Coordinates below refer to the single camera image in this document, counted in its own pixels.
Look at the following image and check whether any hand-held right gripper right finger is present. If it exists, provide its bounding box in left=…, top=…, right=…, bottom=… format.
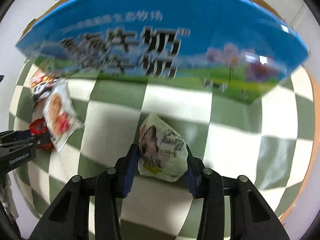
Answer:
left=184, top=144, right=292, bottom=240

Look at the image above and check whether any dark red snack packet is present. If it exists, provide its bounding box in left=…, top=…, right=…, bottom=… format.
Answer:
left=29, top=119, right=54, bottom=151

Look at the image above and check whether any yellow panda snack packet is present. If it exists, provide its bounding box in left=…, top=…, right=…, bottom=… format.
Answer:
left=138, top=113, right=188, bottom=183

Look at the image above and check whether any black white panda packet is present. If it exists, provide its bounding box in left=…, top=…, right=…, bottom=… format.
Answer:
left=29, top=70, right=65, bottom=105

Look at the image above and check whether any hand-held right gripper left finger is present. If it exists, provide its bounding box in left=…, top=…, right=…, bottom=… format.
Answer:
left=29, top=144, right=140, bottom=240

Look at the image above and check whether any green white checkered mat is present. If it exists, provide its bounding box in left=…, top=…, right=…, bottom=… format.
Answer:
left=9, top=57, right=317, bottom=240

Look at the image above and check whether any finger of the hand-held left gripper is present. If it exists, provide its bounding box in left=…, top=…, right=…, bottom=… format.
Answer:
left=0, top=129, right=52, bottom=148

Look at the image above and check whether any blue printed cardboard box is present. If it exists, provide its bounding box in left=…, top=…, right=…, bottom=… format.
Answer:
left=15, top=0, right=310, bottom=105

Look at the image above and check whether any clear cookie packet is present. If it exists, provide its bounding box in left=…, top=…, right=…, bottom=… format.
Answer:
left=42, top=79, right=84, bottom=153

